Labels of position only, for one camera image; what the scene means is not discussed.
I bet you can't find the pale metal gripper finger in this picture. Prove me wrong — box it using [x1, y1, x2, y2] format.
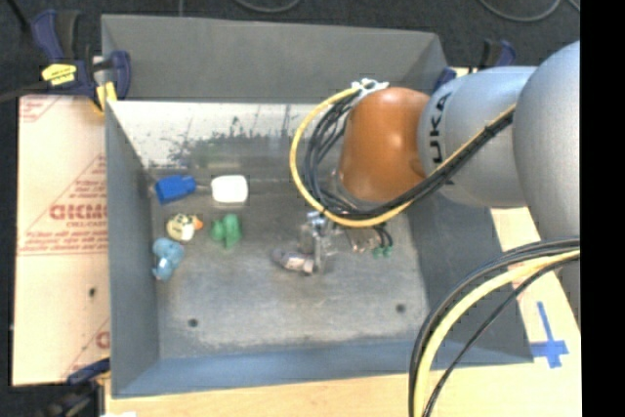
[299, 223, 317, 257]
[313, 214, 338, 275]

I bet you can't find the grey-pink toy animal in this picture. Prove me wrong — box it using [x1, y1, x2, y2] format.
[271, 247, 316, 277]

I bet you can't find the grey metal bin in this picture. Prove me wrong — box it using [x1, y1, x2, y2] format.
[100, 13, 534, 399]

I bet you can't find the green toy animal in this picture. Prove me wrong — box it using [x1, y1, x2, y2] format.
[209, 213, 243, 250]

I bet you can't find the white plastic block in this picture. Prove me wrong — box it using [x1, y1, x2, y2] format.
[210, 174, 250, 205]

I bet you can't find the cream toy duck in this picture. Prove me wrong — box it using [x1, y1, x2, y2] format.
[165, 212, 205, 243]

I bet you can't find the light blue toy elephant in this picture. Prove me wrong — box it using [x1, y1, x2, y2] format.
[150, 236, 187, 282]

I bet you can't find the blue plastic block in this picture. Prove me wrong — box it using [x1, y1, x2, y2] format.
[154, 174, 198, 206]

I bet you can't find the brown cardboard board, red print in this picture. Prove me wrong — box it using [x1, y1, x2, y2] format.
[10, 93, 111, 387]

